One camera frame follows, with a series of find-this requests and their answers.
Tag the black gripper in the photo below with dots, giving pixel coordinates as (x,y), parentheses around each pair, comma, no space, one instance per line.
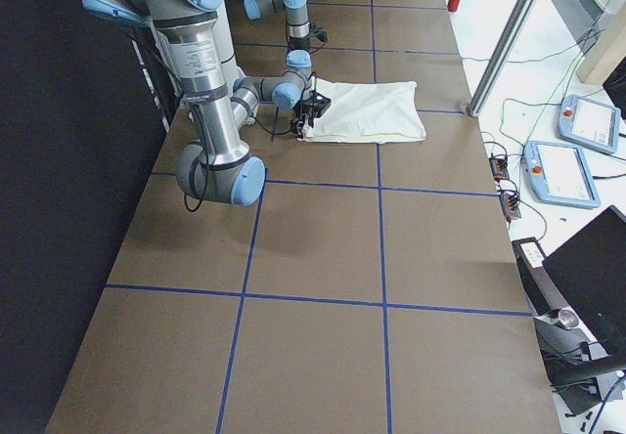
(305,109)

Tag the cream long-sleeve cat shirt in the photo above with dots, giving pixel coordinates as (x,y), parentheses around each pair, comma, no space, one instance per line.
(368,113)

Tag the black power strip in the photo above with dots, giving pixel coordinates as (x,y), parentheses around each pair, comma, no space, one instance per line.
(507,189)

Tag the near grey teach pendant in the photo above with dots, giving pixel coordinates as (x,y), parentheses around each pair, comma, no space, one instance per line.
(559,175)

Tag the grey teach pendant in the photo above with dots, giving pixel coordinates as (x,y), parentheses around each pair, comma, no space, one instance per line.
(559,175)
(590,124)

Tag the far grey teach pendant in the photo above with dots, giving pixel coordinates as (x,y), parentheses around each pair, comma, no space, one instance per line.
(590,124)

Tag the black box with white label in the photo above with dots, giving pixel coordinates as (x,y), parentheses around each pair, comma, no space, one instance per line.
(543,295)

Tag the black monitor with stand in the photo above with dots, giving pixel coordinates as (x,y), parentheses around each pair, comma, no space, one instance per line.
(589,272)

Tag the shiny metal cylinder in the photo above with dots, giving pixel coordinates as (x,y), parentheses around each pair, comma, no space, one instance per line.
(563,318)

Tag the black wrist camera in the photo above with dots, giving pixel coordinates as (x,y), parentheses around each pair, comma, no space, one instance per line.
(318,32)

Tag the aluminium frame post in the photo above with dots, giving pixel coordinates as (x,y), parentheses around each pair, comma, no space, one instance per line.
(512,30)

